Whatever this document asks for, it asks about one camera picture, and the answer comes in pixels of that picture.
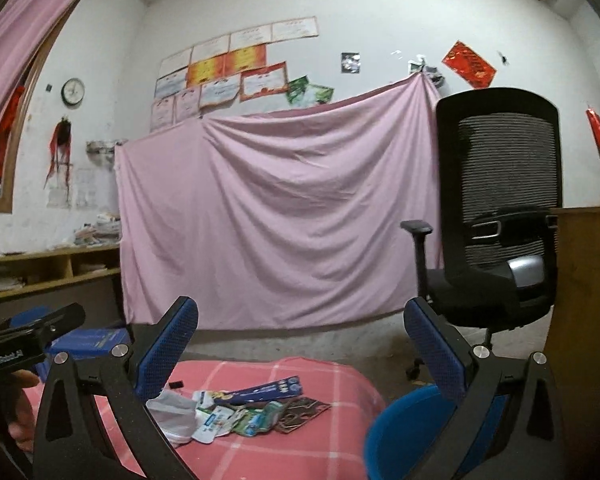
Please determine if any green snack wrapper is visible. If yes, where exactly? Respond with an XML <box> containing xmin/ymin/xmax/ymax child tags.
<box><xmin>232</xmin><ymin>401</ymin><xmax>286</xmax><ymax>438</ymax></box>

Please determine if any wooden desk panel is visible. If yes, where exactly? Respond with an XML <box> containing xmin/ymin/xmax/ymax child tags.
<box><xmin>544</xmin><ymin>207</ymin><xmax>600</xmax><ymax>460</ymax></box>

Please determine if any wooden wall shelf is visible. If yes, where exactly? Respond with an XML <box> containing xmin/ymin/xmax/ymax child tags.
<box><xmin>0</xmin><ymin>244</ymin><xmax>121</xmax><ymax>301</ymax></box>

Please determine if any red hanging wall charm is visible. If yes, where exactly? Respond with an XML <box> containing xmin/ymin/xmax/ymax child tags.
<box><xmin>585</xmin><ymin>107</ymin><xmax>600</xmax><ymax>150</ymax></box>

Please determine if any white green packet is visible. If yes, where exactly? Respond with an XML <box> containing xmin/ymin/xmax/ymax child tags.
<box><xmin>192</xmin><ymin>406</ymin><xmax>247</xmax><ymax>445</ymax></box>

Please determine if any person's left hand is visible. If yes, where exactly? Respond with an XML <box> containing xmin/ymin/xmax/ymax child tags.
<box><xmin>0</xmin><ymin>370</ymin><xmax>40</xmax><ymax>452</ymax></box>

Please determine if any blue plastic trash bucket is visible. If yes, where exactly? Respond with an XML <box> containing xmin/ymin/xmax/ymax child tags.
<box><xmin>363</xmin><ymin>385</ymin><xmax>510</xmax><ymax>480</ymax></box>

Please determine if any pink hanging bedsheet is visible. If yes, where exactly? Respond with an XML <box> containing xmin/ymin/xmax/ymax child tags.
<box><xmin>114</xmin><ymin>75</ymin><xmax>440</xmax><ymax>330</ymax></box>

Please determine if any blue cardboard box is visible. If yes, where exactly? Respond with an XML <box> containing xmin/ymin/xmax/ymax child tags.
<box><xmin>34</xmin><ymin>328</ymin><xmax>131</xmax><ymax>382</ymax></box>

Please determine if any round wall clock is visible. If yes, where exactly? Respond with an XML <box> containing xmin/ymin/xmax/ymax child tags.
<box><xmin>60</xmin><ymin>78</ymin><xmax>85</xmax><ymax>107</ymax></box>

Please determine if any stack of papers on shelf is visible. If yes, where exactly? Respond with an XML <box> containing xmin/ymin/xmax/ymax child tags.
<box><xmin>73</xmin><ymin>212</ymin><xmax>121</xmax><ymax>246</ymax></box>

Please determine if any dark blue snack wrapper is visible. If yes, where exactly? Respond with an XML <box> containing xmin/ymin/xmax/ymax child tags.
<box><xmin>212</xmin><ymin>376</ymin><xmax>303</xmax><ymax>405</ymax></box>

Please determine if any red framed certificate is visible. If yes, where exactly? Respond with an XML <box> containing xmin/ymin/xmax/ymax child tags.
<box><xmin>239</xmin><ymin>62</ymin><xmax>288</xmax><ymax>102</ymax></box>

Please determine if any red tassel wall ornament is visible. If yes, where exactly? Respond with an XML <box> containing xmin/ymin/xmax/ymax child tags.
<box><xmin>45</xmin><ymin>116</ymin><xmax>72</xmax><ymax>190</ymax></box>

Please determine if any pink checkered table cloth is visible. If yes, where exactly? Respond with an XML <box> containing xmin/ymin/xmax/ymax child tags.
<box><xmin>21</xmin><ymin>356</ymin><xmax>387</xmax><ymax>480</ymax></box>

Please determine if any black mesh office chair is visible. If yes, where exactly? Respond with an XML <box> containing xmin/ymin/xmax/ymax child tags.
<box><xmin>401</xmin><ymin>87</ymin><xmax>562</xmax><ymax>347</ymax></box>

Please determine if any red square wall poster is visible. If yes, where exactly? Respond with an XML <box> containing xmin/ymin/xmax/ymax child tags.
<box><xmin>442</xmin><ymin>41</ymin><xmax>496</xmax><ymax>89</ymax></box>

